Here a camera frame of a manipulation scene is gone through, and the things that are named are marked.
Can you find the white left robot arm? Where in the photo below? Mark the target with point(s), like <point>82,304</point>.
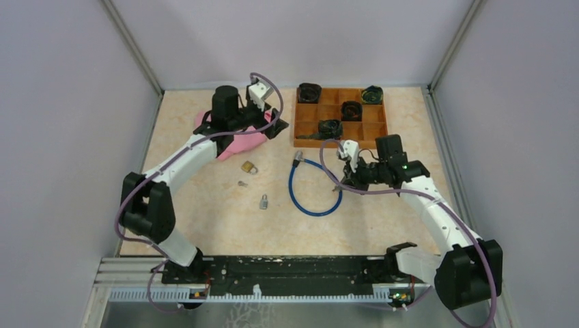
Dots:
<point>146,207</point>

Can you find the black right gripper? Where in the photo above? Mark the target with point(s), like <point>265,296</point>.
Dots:
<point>352,178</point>

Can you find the grey combination lock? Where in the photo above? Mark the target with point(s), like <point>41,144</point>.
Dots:
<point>263,203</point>

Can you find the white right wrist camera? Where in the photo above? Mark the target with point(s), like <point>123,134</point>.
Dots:
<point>348,150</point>

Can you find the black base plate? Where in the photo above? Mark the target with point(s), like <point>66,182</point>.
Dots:
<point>289,275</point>

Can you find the brass padlock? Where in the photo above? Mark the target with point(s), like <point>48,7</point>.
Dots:
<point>249,168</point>

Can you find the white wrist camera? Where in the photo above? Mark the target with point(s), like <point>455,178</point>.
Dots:
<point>258,93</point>
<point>348,150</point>

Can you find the grey slotted cable duct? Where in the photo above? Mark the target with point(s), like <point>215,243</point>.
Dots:
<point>379,293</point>

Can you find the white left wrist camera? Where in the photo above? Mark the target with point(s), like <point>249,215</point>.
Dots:
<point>258,93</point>

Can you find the pink cloth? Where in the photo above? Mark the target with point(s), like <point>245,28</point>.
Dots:
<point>240,144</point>

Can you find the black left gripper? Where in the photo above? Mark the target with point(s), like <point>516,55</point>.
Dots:
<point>262,121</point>

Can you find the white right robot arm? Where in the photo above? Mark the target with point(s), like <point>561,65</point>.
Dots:
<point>467,269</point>

